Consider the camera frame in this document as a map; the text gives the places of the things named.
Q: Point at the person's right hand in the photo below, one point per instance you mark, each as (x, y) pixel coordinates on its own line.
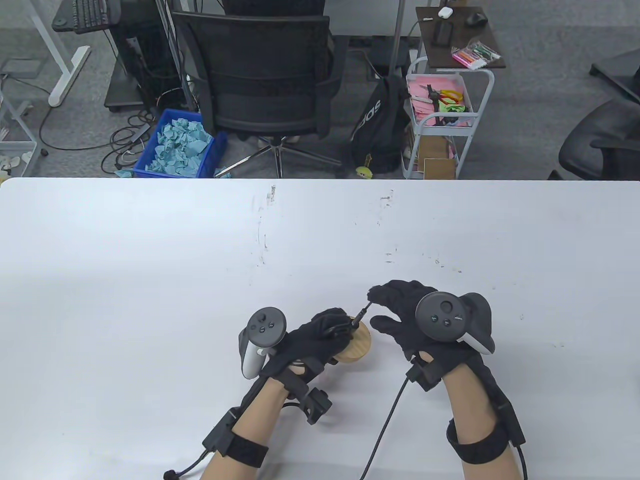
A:
(405, 300)

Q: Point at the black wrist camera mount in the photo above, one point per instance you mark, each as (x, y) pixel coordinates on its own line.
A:
(425, 376)
(316, 407)

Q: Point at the blue plastic bin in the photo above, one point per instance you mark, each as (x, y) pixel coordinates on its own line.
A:
(210, 152)

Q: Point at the black computer mouse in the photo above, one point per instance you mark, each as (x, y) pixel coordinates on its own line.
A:
(476, 19)

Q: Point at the small green toy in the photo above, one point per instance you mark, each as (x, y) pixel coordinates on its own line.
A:
(365, 171)

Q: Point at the person's left hand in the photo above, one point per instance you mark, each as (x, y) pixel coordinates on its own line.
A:
(305, 350)

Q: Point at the white desk leg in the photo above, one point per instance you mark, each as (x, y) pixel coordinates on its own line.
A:
(62, 65)

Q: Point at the round wooden disc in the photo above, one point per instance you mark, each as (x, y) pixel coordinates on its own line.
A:
(357, 348)

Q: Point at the pack of coloured markers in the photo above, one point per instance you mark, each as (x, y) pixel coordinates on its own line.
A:
(475, 54)

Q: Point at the black mesh office chair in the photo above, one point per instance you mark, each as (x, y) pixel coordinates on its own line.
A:
(260, 70)

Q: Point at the pile of crumpled blue paper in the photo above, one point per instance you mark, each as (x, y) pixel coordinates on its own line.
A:
(177, 145)

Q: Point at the white rolling cart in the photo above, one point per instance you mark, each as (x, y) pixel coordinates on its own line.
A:
(482, 100)

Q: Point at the green cloth item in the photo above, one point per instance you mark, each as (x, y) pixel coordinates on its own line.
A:
(452, 107)

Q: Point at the brown cardboard box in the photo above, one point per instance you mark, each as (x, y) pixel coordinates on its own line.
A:
(435, 155)

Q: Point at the person's right forearm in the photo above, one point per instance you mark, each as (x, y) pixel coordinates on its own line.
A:
(470, 405)

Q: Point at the brown side table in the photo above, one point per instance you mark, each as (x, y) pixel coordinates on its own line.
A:
(465, 52)

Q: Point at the black computer tower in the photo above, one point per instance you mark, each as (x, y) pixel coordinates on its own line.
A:
(145, 60)

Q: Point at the black metal clamp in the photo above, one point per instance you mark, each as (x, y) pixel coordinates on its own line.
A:
(361, 312)

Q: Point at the black phone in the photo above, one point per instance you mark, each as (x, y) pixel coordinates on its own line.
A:
(442, 33)

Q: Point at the black backpack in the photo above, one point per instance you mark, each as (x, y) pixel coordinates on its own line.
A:
(375, 125)

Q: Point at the black keyboard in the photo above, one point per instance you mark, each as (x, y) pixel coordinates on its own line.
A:
(90, 14)

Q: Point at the grey and white controller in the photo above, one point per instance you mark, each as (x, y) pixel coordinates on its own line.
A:
(265, 322)
(442, 317)

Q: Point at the black chair base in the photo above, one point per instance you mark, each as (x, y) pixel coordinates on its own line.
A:
(617, 67)

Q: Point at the grey metal pole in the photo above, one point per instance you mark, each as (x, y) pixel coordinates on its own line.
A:
(397, 40)

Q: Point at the black forearm sensor box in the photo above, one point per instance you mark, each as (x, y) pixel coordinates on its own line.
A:
(220, 431)
(512, 422)

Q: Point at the stack of pink paper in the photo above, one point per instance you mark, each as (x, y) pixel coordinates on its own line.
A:
(419, 89)

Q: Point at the person's left forearm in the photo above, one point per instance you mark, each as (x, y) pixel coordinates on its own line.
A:
(252, 415)

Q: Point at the white earbuds case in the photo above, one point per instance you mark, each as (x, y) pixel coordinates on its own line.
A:
(444, 12)

